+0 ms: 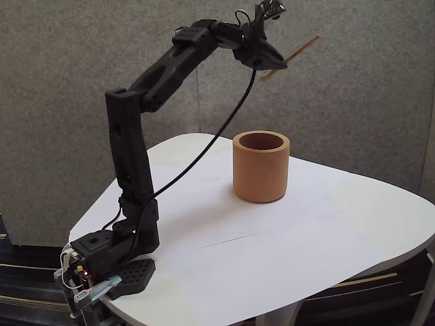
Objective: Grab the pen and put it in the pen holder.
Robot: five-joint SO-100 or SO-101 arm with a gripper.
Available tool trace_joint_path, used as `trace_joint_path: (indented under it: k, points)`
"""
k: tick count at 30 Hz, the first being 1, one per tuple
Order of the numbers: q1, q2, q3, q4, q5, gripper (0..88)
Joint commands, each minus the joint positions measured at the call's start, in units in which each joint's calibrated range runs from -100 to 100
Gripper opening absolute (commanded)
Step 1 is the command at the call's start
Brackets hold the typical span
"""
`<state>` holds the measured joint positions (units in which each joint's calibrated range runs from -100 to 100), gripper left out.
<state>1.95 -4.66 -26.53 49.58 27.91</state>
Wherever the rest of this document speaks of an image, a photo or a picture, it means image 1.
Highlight white table leg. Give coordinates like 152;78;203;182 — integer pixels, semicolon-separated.
411;247;435;326

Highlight thin white wire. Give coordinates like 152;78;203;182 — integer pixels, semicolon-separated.
60;247;86;291

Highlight grey metal table clamp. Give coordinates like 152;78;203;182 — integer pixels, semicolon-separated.
69;277;123;321

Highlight small gripper-mounted camera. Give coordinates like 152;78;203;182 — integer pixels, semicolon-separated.
254;0;287;22

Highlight thin black motor cable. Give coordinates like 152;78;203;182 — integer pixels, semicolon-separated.
101;206;122;235

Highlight green controller board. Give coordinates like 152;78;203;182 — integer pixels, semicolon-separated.
67;253;93;283

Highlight thick black camera cable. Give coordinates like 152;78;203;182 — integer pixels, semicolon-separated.
111;66;258;276

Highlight tan wooden pen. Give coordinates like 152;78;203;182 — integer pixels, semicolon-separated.
260;33;324;83

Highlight brown cork pen holder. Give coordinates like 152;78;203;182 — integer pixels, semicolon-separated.
232;130;291;204

